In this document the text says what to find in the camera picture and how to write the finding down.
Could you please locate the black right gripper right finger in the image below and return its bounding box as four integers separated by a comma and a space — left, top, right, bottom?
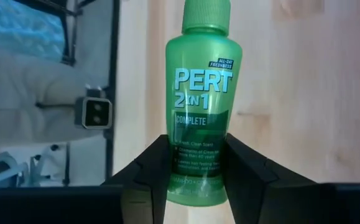
224, 133, 320, 224

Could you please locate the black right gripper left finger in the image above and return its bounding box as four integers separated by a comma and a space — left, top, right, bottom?
101, 134, 172, 224

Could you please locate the green Pert shampoo bottle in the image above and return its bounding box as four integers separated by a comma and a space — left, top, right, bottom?
165, 0, 243, 207

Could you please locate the small black camera box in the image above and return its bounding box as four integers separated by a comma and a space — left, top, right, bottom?
75, 96, 113, 130

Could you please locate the black aluminium rig frame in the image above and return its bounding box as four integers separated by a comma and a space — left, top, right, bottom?
13, 0, 121, 187

